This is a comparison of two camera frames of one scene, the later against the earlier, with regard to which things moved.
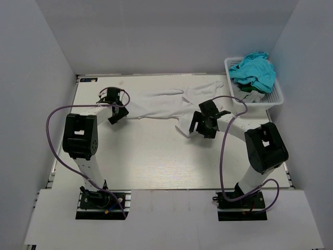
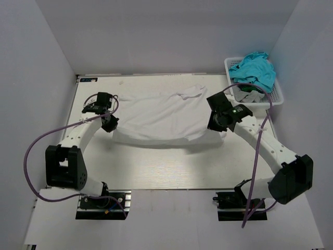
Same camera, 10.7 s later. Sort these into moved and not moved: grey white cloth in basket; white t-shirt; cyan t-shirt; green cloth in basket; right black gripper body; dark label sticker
Moved: white t-shirt; right black gripper body
Not moved: grey white cloth in basket; dark label sticker; cyan t-shirt; green cloth in basket
